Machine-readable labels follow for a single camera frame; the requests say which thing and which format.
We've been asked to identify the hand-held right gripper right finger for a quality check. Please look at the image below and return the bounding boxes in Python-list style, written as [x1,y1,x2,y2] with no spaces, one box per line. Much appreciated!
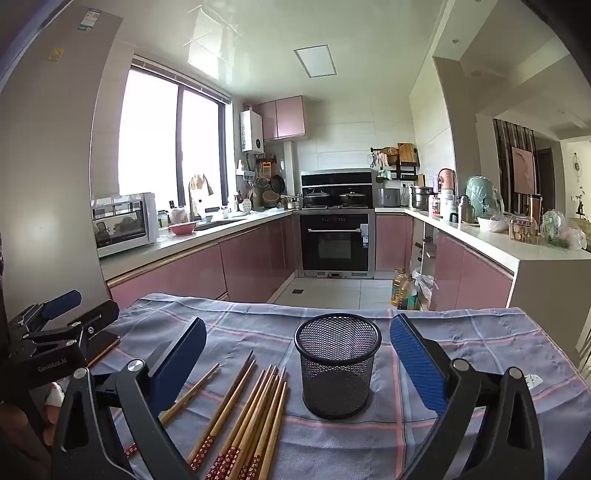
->
[389,313,546,480]

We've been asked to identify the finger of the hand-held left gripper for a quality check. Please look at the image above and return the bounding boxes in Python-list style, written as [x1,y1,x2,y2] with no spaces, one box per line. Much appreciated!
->
[21,300,120,355]
[7,290,83,334]

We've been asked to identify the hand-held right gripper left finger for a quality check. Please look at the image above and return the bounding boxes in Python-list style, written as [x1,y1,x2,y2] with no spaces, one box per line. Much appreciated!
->
[50,316,208,480]

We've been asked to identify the black mesh pen holder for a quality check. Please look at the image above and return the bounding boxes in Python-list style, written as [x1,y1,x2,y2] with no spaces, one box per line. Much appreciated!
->
[294,313,383,420]

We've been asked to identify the bunch of wooden chopsticks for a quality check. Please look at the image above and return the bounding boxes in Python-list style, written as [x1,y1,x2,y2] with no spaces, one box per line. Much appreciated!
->
[124,351,288,480]

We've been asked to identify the person's left hand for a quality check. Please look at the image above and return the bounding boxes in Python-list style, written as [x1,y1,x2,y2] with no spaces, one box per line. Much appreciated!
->
[42,382,65,446]

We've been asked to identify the black smartphone copper edge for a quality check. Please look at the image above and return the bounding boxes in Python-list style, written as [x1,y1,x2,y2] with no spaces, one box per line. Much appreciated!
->
[85,330,122,370]

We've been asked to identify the yellow cooking oil bottle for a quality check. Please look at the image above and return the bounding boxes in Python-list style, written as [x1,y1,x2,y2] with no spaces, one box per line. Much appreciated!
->
[392,268,409,309]

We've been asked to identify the white plastic bag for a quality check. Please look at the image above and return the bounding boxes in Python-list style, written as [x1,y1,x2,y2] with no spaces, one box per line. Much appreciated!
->
[412,270,435,303]

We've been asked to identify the white microwave oven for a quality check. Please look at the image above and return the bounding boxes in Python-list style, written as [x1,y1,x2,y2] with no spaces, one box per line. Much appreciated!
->
[91,192,160,258]

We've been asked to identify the pink kitchen base cabinet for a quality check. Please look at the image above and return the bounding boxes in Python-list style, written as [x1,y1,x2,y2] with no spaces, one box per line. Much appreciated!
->
[375,215,515,319]
[104,215,301,310]

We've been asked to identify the grey-blue checked tablecloth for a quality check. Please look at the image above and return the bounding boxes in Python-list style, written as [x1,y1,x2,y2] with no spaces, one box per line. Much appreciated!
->
[88,293,583,480]

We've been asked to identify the silver refrigerator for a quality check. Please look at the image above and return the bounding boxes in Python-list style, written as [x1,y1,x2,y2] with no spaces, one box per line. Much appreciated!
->
[0,7,125,333]

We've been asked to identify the black built-in oven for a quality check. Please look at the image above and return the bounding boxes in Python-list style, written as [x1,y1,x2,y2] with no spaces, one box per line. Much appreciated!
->
[299,210,376,280]

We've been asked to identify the white bowl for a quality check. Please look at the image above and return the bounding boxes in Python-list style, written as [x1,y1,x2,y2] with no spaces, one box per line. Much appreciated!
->
[477,215,509,233]

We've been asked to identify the stainless steel steamer pot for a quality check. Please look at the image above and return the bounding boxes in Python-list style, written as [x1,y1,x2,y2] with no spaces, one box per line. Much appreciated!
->
[410,185,434,210]

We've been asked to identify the clear food container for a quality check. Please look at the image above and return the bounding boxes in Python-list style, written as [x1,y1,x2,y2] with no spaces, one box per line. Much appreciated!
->
[509,216,540,244]

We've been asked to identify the mint green air fryer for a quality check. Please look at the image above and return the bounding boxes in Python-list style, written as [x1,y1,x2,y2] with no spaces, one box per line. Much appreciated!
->
[465,175,502,217]

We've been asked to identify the kitchen window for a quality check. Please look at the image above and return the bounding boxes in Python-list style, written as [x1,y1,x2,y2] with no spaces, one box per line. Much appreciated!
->
[117,55,232,208]

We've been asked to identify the green plastic bag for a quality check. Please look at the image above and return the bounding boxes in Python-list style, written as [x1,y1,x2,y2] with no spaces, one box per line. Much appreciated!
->
[541,210,587,250]

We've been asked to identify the black range hood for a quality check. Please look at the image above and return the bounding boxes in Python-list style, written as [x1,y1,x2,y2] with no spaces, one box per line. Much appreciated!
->
[301,170,374,208]

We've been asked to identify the white vertical pipe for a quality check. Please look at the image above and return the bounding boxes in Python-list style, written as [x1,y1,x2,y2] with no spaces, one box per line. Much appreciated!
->
[283,141,296,197]

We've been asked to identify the white gas water heater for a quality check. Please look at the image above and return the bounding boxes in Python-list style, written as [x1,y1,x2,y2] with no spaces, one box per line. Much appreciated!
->
[240,110,265,154]

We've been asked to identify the square ceiling light panel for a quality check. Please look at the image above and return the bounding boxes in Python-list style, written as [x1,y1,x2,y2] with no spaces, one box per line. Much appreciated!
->
[294,45,338,78]

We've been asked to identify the black wall rack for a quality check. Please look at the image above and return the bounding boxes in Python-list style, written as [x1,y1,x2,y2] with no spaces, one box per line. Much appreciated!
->
[369,143,422,182]

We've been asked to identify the pink wall picture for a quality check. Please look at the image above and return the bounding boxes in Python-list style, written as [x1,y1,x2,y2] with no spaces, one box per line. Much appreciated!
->
[510,147,536,195]

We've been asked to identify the pink wall cabinet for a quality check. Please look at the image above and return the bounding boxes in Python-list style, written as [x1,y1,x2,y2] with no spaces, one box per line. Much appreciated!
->
[253,95,308,141]

